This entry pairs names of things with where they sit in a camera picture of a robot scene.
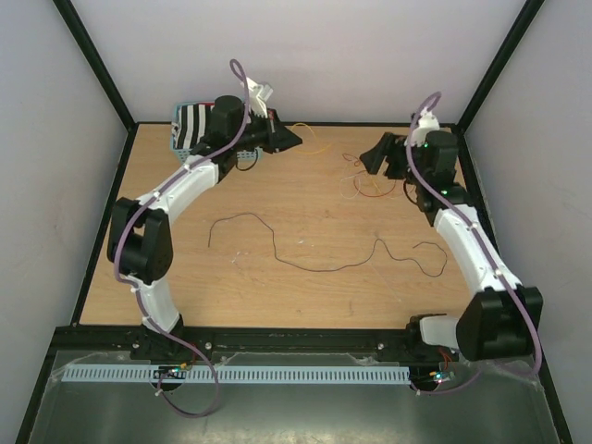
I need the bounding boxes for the clear zip tie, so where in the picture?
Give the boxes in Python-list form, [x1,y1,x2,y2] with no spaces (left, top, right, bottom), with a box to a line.
[370,265,402,303]

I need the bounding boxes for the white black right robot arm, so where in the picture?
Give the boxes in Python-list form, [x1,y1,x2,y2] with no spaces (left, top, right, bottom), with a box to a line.
[360,130,543,362]

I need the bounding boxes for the light blue plastic basket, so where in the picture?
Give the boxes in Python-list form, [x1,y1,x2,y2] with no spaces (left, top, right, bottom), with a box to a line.
[170,101,266,164]

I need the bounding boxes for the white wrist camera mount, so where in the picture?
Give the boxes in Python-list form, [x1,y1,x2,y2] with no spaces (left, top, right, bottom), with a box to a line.
[406,108,440,147]
[247,78,274,121]

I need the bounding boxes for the yellow wire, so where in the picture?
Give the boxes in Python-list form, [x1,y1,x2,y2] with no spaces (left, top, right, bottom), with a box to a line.
[290,122,333,156]

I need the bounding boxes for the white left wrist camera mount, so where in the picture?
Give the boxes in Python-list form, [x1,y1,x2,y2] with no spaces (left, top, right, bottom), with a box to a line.
[247,78,274,121]

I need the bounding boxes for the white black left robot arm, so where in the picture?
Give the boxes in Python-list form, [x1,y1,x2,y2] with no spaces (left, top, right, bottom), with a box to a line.
[107,95,302,359]

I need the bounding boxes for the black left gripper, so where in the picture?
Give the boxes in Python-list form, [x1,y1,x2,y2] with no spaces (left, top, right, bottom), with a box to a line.
[233,108,303,154]

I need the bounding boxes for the dark purple wire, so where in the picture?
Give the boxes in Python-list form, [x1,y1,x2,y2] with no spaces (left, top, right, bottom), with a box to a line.
[208,212,449,278]

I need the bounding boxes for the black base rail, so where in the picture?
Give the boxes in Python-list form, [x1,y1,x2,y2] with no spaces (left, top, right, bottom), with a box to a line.
[49,326,452,366]

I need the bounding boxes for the light blue slotted cable duct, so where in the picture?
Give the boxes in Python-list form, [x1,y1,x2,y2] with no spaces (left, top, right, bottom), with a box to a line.
[61,364,409,385]

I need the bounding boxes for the orange wire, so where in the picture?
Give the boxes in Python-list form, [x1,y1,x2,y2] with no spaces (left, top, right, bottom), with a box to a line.
[351,159,403,200]

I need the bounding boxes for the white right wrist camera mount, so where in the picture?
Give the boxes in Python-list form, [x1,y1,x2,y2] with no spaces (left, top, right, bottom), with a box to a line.
[406,108,440,147]

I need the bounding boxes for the red wire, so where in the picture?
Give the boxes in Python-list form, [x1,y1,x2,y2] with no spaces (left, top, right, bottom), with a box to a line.
[341,154,403,201]

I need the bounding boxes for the black white striped cloth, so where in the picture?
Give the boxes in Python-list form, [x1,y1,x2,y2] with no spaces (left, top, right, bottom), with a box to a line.
[171,102,214,151]

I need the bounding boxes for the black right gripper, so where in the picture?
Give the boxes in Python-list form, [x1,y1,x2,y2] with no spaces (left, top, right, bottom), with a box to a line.
[359,132,429,187]

